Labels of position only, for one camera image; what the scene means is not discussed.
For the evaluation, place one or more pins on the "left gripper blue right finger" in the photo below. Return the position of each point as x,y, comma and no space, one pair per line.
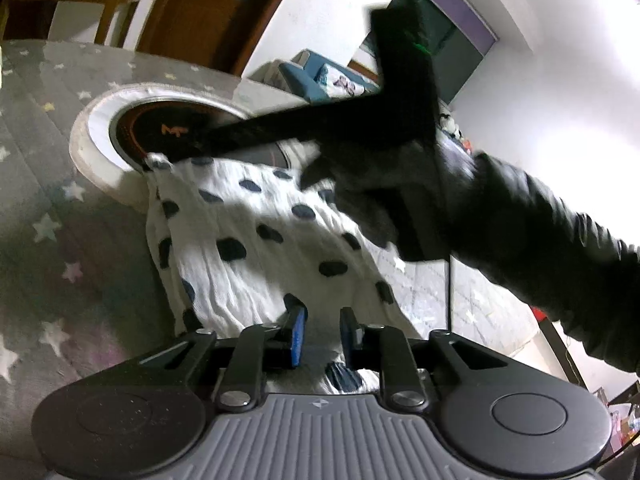
386,351

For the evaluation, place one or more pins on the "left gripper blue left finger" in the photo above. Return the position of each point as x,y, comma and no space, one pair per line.
261,351

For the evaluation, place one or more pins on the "white polka dot garment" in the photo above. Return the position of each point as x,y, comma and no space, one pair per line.
236,244

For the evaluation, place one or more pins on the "black sleeved right forearm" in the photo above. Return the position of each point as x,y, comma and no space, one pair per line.
519,235

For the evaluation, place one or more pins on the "black white plush toy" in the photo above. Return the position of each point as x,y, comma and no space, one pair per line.
449,126

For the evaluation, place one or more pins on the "butterfly print blanket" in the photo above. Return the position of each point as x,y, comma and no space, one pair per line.
339,85

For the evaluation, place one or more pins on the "blue corner sofa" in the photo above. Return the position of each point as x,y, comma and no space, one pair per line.
354,121

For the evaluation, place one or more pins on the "grey star tablecloth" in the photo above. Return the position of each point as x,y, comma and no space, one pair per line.
80,291

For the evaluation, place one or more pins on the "brown wooden door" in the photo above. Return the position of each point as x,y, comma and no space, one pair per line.
218,34

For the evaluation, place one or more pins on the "round induction cooktop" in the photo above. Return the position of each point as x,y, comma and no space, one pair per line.
114,133

